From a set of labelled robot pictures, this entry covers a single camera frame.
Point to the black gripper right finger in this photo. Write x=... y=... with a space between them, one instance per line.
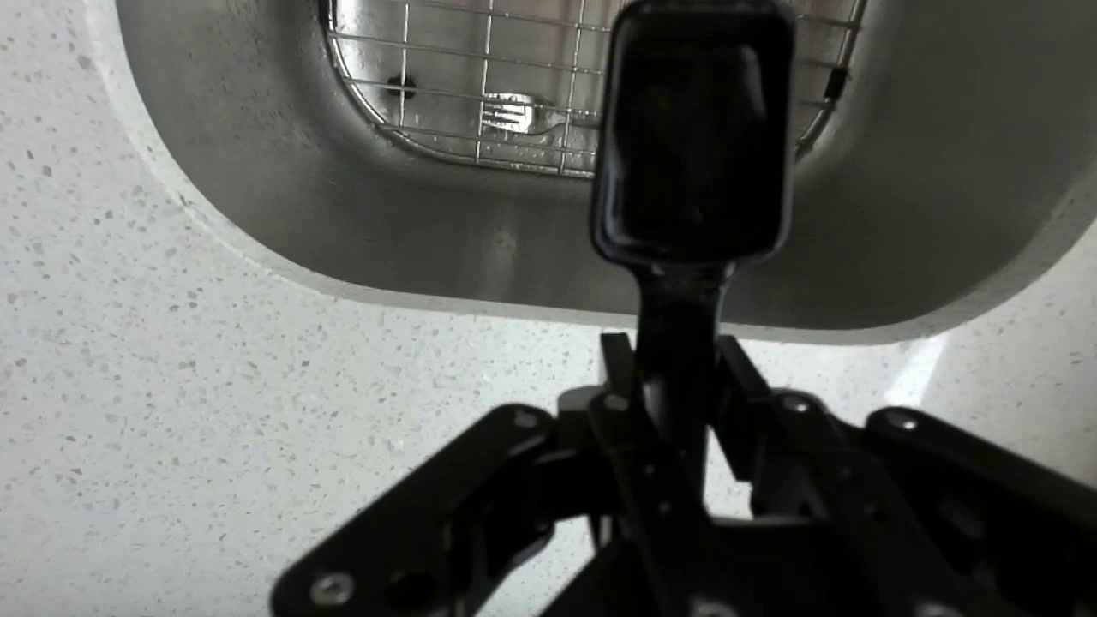
x=745 y=398

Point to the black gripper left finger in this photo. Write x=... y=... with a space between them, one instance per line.
x=614 y=405

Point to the black spoon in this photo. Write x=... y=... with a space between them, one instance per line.
x=695 y=176

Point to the silver fork in sink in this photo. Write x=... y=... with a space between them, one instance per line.
x=520 y=114

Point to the stainless steel sink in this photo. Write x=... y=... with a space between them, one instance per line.
x=943 y=149

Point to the metal sink grid rack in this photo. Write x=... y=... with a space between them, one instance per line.
x=419 y=68

